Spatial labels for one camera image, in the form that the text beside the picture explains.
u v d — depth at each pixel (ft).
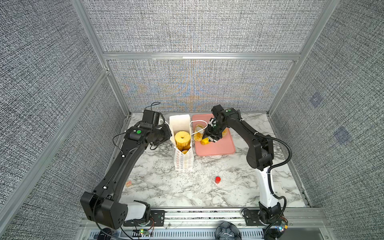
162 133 2.16
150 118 1.82
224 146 3.30
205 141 3.23
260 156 1.91
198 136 3.27
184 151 2.35
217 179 2.75
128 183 2.74
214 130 2.70
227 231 2.26
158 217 2.41
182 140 2.62
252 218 2.40
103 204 1.23
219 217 2.45
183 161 2.71
